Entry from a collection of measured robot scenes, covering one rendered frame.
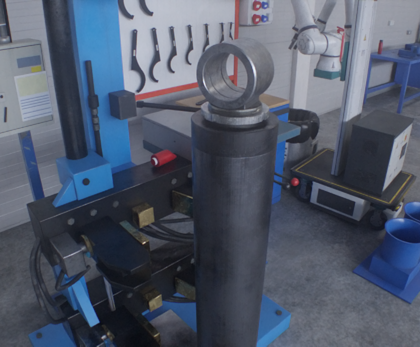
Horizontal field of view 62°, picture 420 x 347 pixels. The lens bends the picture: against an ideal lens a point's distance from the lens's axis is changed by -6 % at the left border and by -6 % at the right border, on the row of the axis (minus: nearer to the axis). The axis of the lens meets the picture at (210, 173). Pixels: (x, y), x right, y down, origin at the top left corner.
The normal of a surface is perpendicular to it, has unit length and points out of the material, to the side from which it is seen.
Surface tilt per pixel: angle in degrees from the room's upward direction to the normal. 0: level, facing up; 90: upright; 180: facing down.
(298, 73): 90
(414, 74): 90
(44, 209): 0
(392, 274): 90
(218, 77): 70
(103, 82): 90
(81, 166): 0
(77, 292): 50
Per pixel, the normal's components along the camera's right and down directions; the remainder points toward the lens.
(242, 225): 0.23, 0.44
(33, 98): 0.66, 0.34
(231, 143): -0.09, 0.45
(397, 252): -0.70, 0.33
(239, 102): -0.48, 0.40
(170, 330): 0.00, -0.89
